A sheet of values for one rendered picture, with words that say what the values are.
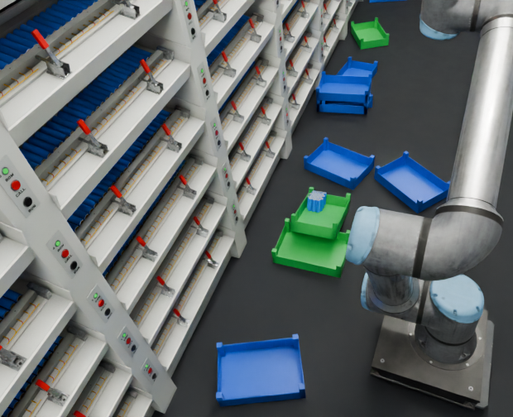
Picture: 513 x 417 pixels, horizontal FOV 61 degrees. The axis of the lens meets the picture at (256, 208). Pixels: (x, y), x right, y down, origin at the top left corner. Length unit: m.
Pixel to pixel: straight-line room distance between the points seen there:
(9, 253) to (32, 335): 0.21
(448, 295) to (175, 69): 1.02
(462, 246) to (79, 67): 0.81
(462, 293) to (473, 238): 0.59
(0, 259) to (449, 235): 0.82
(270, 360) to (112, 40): 1.19
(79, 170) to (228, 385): 0.98
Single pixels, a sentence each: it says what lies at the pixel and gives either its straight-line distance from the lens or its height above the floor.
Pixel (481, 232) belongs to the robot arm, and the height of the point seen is 0.93.
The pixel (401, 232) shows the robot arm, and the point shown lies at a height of 0.92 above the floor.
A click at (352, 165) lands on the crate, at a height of 0.00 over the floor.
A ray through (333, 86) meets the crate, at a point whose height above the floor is 0.08.
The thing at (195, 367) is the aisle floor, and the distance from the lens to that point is 1.74.
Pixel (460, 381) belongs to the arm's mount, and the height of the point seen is 0.14.
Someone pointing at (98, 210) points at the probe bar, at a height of 0.79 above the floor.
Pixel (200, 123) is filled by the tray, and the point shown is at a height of 0.75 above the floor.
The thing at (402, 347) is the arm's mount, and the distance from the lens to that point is 1.59.
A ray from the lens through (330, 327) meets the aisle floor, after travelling 1.74.
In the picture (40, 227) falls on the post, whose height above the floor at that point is 0.95.
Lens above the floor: 1.54
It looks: 46 degrees down
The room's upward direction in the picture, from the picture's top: 10 degrees counter-clockwise
